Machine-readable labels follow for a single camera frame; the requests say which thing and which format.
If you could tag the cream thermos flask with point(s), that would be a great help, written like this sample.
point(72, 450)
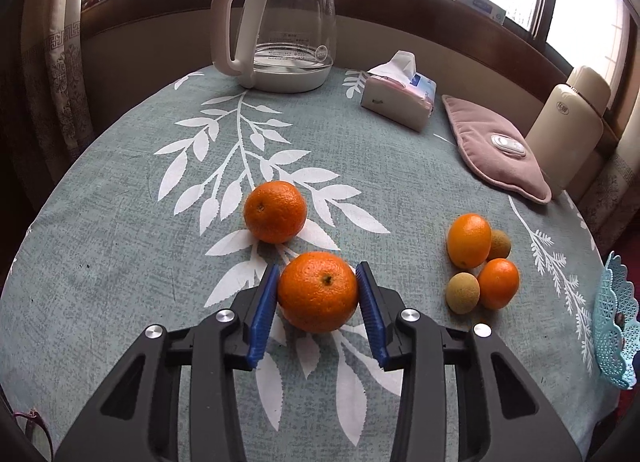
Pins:
point(569, 126)

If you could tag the left patterned curtain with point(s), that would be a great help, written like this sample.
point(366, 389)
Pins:
point(55, 82)

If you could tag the patterned curtain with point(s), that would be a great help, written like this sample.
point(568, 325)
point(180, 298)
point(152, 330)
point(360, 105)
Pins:
point(55, 82)
point(612, 201)

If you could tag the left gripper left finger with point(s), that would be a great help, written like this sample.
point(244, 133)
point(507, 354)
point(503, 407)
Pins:
point(133, 414)

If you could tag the smooth orange kumquat small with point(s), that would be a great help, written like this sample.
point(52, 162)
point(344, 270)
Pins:
point(499, 281)

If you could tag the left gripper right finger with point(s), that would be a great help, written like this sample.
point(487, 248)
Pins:
point(503, 414)

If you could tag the eyeglasses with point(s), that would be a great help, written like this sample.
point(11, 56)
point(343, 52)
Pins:
point(36, 431)

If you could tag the smooth orange kumquat large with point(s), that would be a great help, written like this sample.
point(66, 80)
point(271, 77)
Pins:
point(469, 241)

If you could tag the rough mandarin with stem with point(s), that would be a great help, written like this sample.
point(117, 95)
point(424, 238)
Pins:
point(317, 292)

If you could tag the right patterned curtain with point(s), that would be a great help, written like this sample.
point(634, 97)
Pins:
point(612, 201)

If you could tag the tan longan fruit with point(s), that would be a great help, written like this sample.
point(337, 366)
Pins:
point(462, 293)

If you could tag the grey-green leaf tablecloth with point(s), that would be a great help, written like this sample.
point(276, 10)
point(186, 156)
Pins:
point(147, 227)

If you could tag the light blue plastic basket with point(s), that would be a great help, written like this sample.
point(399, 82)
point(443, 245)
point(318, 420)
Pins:
point(616, 324)

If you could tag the blue white box on sill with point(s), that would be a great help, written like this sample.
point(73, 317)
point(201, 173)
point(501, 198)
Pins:
point(487, 9)

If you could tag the glass kettle white handle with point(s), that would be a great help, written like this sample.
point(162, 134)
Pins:
point(274, 45)

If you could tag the tissue pack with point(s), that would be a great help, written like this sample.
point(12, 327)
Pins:
point(397, 91)

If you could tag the pink heating pad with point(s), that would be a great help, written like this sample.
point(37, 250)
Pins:
point(495, 150)

